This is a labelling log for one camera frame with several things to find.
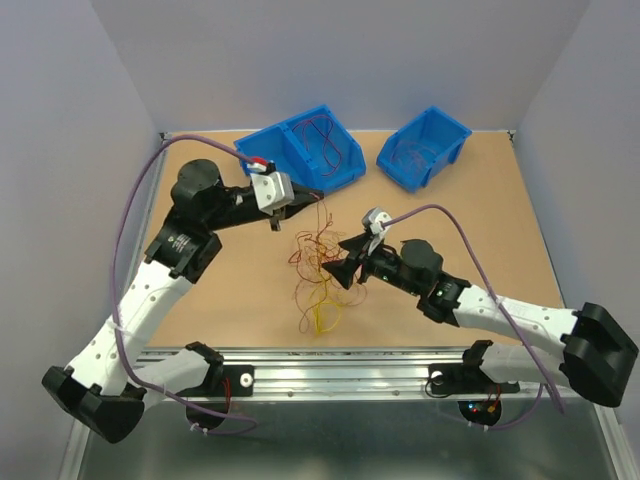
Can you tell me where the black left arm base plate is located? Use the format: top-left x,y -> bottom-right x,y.
178,364 -> 255,398

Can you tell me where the blue bin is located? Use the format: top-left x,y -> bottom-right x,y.
376,106 -> 472,193
281,105 -> 366,195

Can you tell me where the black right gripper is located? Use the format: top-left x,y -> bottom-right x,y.
320,231 -> 421,297

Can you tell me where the aluminium left side rail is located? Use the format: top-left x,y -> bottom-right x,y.
102,130 -> 174,361

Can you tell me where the metal sheet front panel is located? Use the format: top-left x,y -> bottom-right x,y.
62,398 -> 638,479

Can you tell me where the blue bin right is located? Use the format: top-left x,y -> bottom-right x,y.
376,106 -> 472,193

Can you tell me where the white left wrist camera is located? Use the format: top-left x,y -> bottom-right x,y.
248,159 -> 294,215

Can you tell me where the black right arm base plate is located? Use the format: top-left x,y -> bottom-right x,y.
426,363 -> 520,397

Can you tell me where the yellow thin wire bundle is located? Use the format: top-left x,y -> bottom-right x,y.
307,279 -> 351,339

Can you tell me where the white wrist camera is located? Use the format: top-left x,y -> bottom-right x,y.
248,159 -> 294,215
362,207 -> 392,255

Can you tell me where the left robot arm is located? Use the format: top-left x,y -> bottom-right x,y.
42,159 -> 324,444

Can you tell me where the aluminium rail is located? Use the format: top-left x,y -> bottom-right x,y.
139,349 -> 616,401
102,130 -> 174,361

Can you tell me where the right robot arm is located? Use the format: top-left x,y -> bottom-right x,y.
322,233 -> 639,407

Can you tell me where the dark red wire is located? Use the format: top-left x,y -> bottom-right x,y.
292,115 -> 346,177

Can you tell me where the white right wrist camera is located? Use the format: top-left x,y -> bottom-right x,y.
362,207 -> 392,255

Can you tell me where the aluminium front rail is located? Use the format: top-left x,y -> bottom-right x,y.
139,349 -> 616,401

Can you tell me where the red thin wire bundle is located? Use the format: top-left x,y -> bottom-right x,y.
288,192 -> 369,334

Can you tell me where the blue bin middle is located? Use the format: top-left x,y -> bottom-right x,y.
281,105 -> 366,195

